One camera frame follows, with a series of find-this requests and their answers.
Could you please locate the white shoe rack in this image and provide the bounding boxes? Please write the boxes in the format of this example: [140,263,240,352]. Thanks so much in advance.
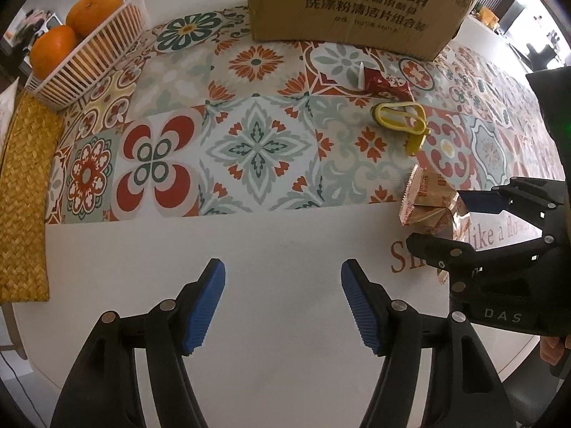
[9,6,63,45]

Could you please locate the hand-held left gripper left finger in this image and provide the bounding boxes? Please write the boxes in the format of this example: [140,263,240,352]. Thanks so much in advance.
[48,258,226,428]

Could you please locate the gold snack packet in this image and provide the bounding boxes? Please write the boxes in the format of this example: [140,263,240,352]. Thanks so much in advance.
[413,196,473,238]

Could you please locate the yellow woven tissue box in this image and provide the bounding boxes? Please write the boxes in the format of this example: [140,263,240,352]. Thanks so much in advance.
[0,96,65,304]

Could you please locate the floral tissue pack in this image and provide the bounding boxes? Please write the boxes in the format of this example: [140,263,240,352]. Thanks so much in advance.
[0,78,21,152]

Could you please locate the orange fruit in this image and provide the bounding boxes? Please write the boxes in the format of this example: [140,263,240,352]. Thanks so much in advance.
[66,0,123,39]
[30,25,79,81]

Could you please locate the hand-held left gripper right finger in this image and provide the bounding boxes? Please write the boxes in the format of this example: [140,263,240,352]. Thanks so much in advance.
[340,258,522,428]

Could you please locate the red sauce sachet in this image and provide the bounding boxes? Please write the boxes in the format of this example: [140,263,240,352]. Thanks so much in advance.
[354,63,413,101]

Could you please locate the brown cardboard box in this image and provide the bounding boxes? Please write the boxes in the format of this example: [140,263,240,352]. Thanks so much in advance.
[243,0,485,62]

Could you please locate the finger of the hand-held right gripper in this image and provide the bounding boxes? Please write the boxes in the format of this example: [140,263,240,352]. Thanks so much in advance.
[459,177,565,229]
[406,232,555,280]

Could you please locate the person's right hand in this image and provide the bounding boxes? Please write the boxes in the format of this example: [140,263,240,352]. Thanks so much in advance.
[539,337,570,367]

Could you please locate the patterned tile table runner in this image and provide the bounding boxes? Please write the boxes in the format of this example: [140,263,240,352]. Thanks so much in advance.
[45,4,563,226]

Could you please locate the white slatted plastic basket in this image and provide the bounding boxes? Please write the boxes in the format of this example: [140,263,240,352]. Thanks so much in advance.
[26,0,150,110]

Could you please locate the dark chair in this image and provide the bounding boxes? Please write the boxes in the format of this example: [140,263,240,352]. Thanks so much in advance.
[504,381,542,428]

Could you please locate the brown snack packet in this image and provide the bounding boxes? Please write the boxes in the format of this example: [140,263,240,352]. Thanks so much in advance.
[399,165,458,228]

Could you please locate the orange bags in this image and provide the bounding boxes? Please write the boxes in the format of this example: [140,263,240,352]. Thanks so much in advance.
[475,6,500,27]

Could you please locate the yellow plastic clip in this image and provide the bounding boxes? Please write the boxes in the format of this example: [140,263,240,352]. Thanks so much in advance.
[372,102,433,156]

